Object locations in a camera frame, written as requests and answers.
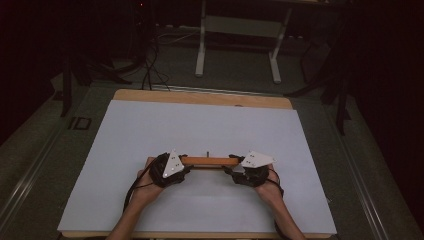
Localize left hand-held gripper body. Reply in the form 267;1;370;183
148;148;192;189

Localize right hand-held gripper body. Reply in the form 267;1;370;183
229;150;276;188

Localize wooden box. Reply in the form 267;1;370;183
180;151;242;169

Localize person's right hand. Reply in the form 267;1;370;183
253;163;285;208

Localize person's left hand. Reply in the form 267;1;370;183
135;156;167;205

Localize white table mat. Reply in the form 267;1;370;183
56;99;338;235

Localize black metal stand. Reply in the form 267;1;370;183
59;49;134;118
283;39;353;137

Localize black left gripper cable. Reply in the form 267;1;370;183
122;156;161;214

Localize black square floor frame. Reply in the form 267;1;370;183
67;116;93;131

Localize black floor cables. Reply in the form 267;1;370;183
139;31;172;92

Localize white metal table frame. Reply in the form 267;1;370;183
194;0;295;85

